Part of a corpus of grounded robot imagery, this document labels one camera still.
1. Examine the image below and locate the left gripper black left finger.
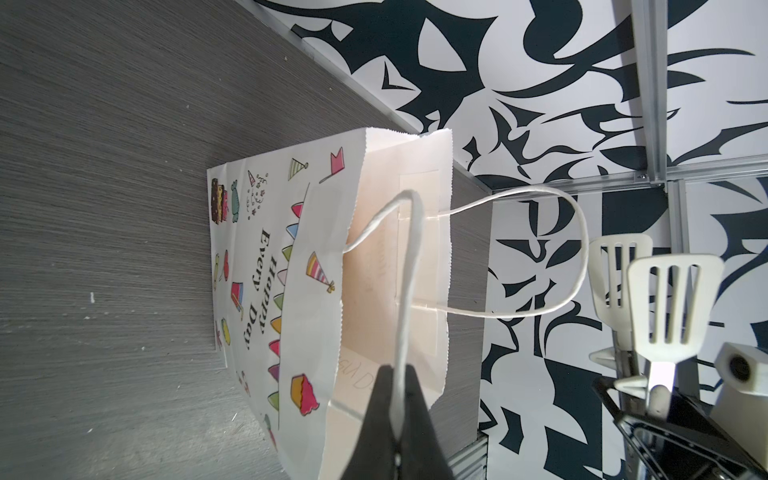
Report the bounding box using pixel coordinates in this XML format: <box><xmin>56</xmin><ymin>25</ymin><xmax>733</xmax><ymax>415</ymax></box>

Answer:
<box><xmin>341</xmin><ymin>365</ymin><xmax>398</xmax><ymax>480</ymax></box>

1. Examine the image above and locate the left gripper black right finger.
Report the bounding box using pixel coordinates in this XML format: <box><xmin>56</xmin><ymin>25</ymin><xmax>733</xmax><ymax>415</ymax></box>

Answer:
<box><xmin>399</xmin><ymin>365</ymin><xmax>454</xmax><ymax>480</ymax></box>

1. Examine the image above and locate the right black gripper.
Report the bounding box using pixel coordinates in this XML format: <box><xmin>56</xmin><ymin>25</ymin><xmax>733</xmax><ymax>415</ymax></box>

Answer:
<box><xmin>588</xmin><ymin>233</ymin><xmax>767</xmax><ymax>479</ymax></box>

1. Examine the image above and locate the white paper gift bag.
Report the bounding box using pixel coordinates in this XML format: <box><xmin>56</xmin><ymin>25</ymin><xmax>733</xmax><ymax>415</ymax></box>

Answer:
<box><xmin>206</xmin><ymin>127</ymin><xmax>592</xmax><ymax>480</ymax></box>

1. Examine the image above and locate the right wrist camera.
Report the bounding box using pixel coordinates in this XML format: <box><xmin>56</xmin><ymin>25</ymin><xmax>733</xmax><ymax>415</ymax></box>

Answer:
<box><xmin>710</xmin><ymin>342</ymin><xmax>767</xmax><ymax>468</ymax></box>

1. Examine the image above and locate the aluminium cage frame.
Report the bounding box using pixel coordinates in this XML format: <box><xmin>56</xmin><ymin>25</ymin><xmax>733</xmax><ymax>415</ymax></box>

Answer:
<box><xmin>249</xmin><ymin>1</ymin><xmax>767</xmax><ymax>257</ymax></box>

